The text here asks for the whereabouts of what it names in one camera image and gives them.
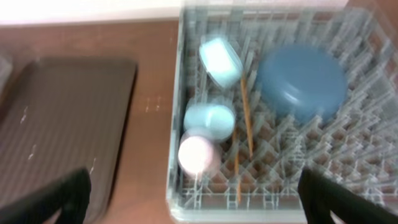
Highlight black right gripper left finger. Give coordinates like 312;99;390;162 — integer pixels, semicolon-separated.
1;167;91;224

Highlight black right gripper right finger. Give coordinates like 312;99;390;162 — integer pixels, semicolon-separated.
298;168;397;224

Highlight wooden chopstick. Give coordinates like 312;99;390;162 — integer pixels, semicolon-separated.
232;128;241;205
241;72;254;160

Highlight dark blue plate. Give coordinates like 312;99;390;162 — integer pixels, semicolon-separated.
255;44;348;124

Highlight pink cup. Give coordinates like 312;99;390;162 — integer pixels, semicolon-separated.
178;128;221;179

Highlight light blue cup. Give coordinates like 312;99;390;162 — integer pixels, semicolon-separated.
183;103;236;141

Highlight light blue small bowl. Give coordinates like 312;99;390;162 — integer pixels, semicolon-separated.
199;37;243;89

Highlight grey dishwasher rack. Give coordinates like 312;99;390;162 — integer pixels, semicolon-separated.
166;1;397;223

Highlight brown serving tray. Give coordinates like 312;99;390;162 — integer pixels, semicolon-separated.
1;57;137;223

